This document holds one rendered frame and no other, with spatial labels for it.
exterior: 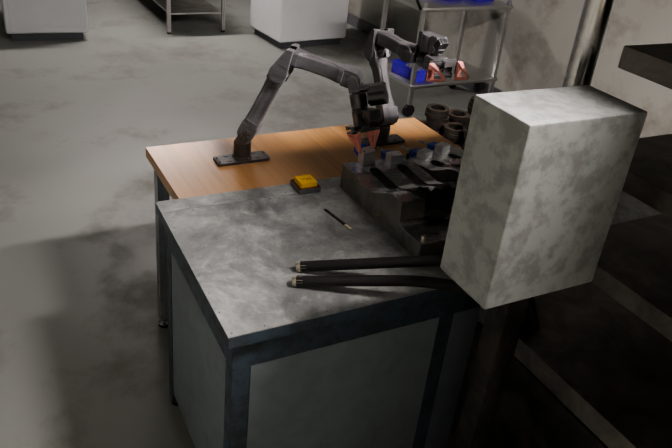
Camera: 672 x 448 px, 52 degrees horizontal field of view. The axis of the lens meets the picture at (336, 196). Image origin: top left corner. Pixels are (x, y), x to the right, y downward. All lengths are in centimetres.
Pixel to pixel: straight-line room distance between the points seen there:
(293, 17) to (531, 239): 554
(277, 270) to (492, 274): 73
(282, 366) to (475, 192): 76
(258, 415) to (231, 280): 37
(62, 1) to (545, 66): 415
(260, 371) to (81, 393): 106
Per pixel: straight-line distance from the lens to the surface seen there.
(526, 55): 578
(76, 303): 317
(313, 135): 278
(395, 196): 207
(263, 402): 191
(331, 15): 697
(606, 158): 142
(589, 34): 162
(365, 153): 232
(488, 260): 137
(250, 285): 185
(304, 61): 231
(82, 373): 283
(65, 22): 674
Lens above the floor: 188
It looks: 28 degrees down
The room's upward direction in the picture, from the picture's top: 6 degrees clockwise
